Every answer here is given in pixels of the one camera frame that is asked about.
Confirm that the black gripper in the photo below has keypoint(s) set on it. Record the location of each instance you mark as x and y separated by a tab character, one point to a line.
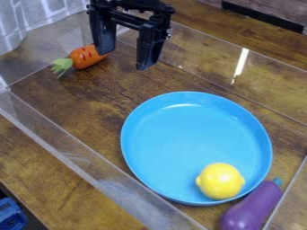
145	16

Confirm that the yellow toy lemon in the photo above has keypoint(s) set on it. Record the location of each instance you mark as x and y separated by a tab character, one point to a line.
220	181

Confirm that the blue round tray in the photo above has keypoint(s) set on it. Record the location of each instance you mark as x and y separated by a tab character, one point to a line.
177	132

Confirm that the orange toy carrot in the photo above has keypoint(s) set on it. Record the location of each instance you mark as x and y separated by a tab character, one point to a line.
80	59

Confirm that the white checkered curtain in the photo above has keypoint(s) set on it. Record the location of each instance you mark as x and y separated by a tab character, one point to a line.
25	15

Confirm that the purple toy eggplant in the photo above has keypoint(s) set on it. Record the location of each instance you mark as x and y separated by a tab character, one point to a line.
247	215

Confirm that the blue plastic box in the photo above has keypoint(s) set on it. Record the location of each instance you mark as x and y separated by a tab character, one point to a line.
12	217

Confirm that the clear acrylic enclosure wall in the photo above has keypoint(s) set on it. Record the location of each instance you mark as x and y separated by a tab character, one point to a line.
60	158

